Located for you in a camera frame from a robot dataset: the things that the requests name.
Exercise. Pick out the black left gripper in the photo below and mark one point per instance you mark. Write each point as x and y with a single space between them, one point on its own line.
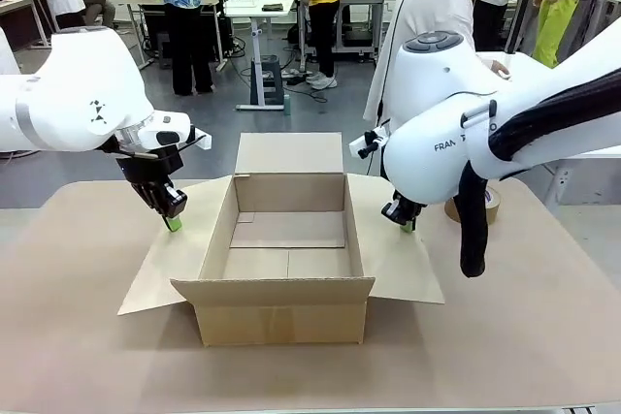
150 167

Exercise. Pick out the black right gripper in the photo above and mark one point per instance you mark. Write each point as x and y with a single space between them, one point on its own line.
407 204

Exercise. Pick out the person's left forearm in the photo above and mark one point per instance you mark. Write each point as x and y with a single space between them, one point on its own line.
484 61

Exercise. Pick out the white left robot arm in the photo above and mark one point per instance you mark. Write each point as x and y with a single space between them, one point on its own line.
63 94

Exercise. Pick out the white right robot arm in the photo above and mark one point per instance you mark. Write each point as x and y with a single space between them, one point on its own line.
436 108

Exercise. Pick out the person's left hand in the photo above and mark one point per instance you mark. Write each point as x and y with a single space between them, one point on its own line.
500 70

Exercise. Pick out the brown packing tape roll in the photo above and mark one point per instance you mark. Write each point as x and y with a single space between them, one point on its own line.
494 205

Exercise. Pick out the open cardboard box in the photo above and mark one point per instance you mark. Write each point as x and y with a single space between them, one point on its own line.
281 307

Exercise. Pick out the green bottle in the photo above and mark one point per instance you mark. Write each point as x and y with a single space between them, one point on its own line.
287 106

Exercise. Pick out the grey step stool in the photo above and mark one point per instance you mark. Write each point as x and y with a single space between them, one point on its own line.
267 82

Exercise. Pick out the person in blue floral shirt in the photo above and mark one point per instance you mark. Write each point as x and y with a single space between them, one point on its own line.
182 7

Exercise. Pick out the grey workbench with shelves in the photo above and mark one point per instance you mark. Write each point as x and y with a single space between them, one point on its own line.
361 21

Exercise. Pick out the white standing desk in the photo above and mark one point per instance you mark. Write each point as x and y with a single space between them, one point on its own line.
257 9

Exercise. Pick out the black tripod pole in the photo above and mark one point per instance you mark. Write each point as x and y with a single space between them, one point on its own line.
521 2

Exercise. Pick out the person in lime green trousers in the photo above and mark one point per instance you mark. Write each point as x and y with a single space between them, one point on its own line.
558 16

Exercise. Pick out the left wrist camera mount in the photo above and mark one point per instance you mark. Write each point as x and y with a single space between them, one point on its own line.
204 142

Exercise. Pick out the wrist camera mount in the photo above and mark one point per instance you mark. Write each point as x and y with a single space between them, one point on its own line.
204 142
361 145

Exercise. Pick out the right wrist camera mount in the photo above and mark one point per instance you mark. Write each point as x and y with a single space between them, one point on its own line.
361 145

